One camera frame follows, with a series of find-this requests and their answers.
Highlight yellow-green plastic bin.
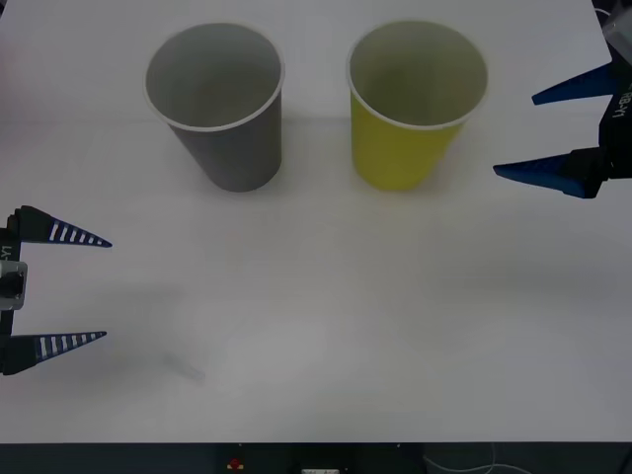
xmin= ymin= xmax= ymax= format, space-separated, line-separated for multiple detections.
xmin=345 ymin=19 xmax=490 ymax=193

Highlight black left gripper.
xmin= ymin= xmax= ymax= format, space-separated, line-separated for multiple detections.
xmin=0 ymin=204 xmax=114 ymax=377

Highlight grey plastic bin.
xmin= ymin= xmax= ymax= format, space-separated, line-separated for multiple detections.
xmin=143 ymin=22 xmax=286 ymax=193

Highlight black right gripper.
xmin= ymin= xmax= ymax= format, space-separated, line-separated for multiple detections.
xmin=493 ymin=46 xmax=632 ymax=199

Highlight white cable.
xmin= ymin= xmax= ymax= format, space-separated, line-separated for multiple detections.
xmin=423 ymin=442 xmax=632 ymax=474

